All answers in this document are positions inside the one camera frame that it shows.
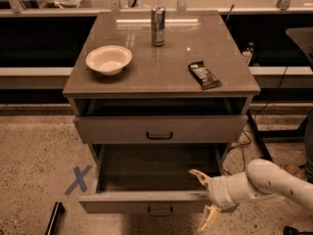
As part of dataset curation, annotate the silver blue drink can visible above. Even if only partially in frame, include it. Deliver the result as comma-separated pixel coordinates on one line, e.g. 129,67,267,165
151,6,165,46

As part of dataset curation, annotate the grey drawer cabinet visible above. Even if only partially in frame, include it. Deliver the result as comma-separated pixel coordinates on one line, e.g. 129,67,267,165
64,11,260,159

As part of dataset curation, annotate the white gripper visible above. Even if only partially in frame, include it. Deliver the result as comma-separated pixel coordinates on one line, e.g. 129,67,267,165
189,169,237,231

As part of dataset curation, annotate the black snack bar wrapper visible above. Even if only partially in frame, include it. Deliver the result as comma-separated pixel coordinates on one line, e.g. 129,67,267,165
188,61,222,90

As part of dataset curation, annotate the blue tape cross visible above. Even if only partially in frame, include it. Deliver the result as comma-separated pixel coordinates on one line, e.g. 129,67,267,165
65,165,92,195

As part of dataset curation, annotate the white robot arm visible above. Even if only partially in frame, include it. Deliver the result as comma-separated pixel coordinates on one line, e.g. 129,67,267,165
189,159,313,231

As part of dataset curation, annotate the grey top drawer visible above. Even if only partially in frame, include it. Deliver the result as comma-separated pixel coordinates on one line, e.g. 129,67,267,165
73,116,247,144

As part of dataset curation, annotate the black floor cable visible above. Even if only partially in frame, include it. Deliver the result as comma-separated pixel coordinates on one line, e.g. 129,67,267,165
223,46,313,176

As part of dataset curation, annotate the grey drawer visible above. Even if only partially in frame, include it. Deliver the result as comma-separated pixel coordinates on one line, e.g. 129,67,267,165
79,144,224,216
73,116,247,144

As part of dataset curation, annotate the brown shoe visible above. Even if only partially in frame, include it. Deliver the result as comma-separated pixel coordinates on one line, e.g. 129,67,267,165
285,164,307,181

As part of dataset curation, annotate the black stand leg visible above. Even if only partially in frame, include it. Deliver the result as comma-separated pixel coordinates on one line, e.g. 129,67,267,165
246,111,272,162

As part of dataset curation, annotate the black object bottom right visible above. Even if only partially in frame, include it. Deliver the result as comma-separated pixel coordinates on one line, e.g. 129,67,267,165
283,226,313,235

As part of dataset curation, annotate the black tube lower left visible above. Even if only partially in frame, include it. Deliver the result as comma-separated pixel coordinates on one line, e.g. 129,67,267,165
45,202,66,235

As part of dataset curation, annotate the white bowl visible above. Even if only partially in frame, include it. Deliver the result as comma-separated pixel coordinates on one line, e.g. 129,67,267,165
86,45,132,75

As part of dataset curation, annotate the small bottle behind cabinet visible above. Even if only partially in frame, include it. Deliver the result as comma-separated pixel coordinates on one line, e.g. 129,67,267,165
242,42,254,66

